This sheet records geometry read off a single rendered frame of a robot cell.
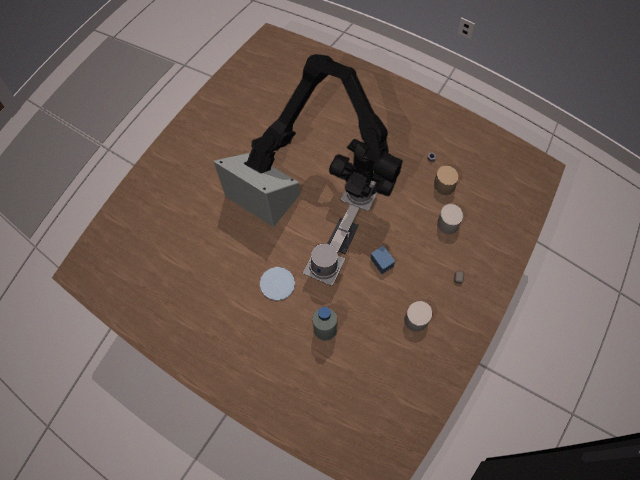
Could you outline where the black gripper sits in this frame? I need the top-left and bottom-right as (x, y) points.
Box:
(329, 155), (396, 197)

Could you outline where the tan cylinder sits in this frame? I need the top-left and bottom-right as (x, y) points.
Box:
(434, 166), (458, 195)

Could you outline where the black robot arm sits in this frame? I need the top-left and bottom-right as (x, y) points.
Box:
(244, 54), (403, 198)

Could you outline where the grey round dish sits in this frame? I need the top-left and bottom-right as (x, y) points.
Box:
(260, 267), (295, 301)

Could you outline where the grey balance beam with round pans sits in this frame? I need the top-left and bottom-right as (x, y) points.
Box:
(303, 190), (377, 286)

